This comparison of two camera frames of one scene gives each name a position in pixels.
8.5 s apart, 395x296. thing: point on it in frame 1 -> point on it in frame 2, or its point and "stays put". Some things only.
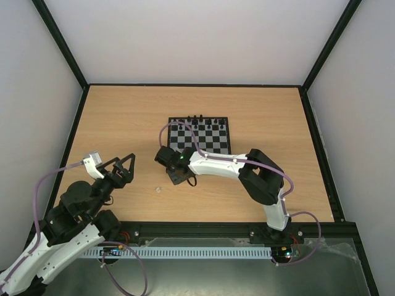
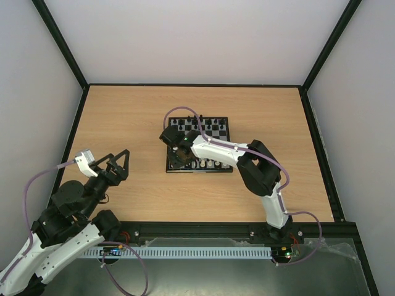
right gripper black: [178, 175] -> [177, 155]
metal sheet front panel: [327, 267] stays put
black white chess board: [212, 134] stays put
